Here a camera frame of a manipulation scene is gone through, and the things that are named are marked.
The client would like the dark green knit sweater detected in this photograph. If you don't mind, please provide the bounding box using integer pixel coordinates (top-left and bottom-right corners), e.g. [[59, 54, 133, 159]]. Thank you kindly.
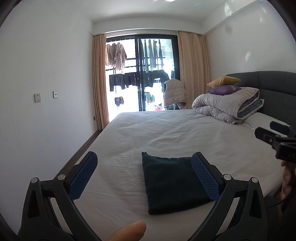
[[142, 152, 212, 215]]

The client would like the person right hand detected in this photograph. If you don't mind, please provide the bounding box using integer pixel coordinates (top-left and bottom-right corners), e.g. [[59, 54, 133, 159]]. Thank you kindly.
[[280, 161, 295, 200]]

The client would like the person left hand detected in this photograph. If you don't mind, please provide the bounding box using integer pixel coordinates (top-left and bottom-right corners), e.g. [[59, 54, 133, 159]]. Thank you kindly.
[[106, 221, 147, 241]]

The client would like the white pillow on bed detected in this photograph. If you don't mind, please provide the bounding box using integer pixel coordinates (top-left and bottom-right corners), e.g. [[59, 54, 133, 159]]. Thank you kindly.
[[241, 112, 288, 136]]

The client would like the dark grey bed headboard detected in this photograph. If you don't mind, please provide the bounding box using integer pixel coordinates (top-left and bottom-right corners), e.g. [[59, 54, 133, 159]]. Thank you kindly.
[[229, 71, 296, 127]]

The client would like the folded grey white duvet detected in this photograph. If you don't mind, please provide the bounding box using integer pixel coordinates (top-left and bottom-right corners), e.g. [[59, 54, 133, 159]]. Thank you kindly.
[[192, 87, 264, 124]]

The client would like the purple pillow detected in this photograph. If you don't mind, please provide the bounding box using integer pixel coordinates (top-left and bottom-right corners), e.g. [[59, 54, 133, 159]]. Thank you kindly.
[[208, 85, 241, 95]]

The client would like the yellow pillow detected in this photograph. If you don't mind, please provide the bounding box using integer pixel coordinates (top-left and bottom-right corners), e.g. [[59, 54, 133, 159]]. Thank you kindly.
[[207, 76, 241, 88]]

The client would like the right beige curtain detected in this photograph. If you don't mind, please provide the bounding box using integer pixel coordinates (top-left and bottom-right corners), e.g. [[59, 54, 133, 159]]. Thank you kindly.
[[177, 31, 210, 109]]

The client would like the beige curtain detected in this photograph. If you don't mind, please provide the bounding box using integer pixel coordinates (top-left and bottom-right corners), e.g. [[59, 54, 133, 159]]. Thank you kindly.
[[177, 31, 210, 109], [92, 34, 109, 131]]

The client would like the beige puffer vest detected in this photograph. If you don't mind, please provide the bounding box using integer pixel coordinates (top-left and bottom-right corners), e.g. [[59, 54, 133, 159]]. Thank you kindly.
[[164, 79, 188, 109]]

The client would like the dark hanging laundry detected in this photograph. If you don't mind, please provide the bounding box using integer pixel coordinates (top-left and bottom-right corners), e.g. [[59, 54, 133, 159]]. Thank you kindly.
[[109, 70, 170, 91]]

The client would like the black framed balcony door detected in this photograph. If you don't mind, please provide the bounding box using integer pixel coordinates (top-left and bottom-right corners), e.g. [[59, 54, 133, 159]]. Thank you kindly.
[[105, 34, 180, 121]]

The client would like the patterned hanging garment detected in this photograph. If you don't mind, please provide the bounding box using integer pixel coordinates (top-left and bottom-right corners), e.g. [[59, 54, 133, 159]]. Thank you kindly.
[[105, 43, 127, 70]]

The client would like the left beige curtain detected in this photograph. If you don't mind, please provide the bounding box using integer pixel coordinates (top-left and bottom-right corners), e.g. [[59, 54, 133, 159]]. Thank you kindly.
[[92, 34, 109, 131]]

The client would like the white wall socket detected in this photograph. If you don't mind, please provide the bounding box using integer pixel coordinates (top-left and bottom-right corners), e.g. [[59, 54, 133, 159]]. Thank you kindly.
[[34, 93, 41, 102]]

